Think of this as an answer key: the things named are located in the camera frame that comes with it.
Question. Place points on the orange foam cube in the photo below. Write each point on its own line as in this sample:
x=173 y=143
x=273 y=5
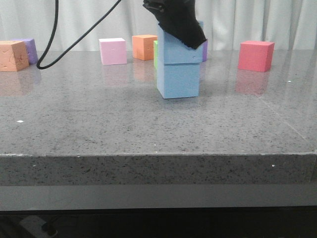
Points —
x=13 y=56
x=143 y=47

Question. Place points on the orange foam cube centre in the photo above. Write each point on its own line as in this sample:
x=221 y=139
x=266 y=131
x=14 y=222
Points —
x=143 y=47

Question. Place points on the purple foam cube centre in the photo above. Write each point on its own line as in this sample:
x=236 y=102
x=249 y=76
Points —
x=205 y=51

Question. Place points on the white curtain backdrop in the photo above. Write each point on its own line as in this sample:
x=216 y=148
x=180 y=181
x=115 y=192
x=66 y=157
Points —
x=290 y=24

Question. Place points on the light blue foam cube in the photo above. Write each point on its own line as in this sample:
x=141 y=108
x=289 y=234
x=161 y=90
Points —
x=178 y=80
x=172 y=51

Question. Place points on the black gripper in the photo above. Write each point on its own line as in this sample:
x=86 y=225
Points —
x=176 y=18

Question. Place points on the pink foam cube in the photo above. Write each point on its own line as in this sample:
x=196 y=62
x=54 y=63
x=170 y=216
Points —
x=113 y=51

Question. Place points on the red foam cube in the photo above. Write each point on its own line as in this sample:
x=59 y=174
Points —
x=256 y=55

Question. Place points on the orange foam cube far left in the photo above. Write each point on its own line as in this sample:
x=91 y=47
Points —
x=13 y=56

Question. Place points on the purple foam cube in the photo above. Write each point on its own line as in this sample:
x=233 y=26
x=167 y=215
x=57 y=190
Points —
x=205 y=51
x=31 y=49

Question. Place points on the green foam cube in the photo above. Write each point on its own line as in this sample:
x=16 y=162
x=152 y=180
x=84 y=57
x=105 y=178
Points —
x=155 y=53

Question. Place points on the purple foam cube far left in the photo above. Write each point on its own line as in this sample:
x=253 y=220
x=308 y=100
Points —
x=31 y=49

